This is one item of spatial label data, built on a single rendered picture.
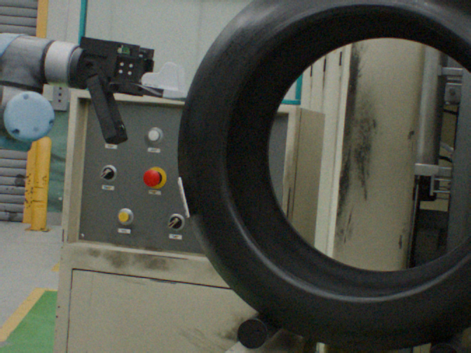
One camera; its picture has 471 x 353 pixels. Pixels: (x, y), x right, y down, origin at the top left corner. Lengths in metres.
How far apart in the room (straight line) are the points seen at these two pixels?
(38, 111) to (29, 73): 0.16
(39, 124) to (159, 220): 0.84
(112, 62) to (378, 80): 0.50
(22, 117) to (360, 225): 0.66
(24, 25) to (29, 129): 9.28
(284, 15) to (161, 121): 0.91
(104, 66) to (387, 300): 0.59
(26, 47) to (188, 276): 0.79
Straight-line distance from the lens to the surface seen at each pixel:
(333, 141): 4.89
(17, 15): 10.71
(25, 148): 1.57
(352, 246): 1.71
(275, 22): 1.34
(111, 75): 1.49
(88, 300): 2.23
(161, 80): 1.48
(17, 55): 1.56
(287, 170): 2.06
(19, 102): 1.41
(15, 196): 10.66
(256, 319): 1.39
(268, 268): 1.33
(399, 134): 1.70
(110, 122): 1.50
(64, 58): 1.53
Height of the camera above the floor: 1.20
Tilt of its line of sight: 3 degrees down
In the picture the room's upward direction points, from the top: 5 degrees clockwise
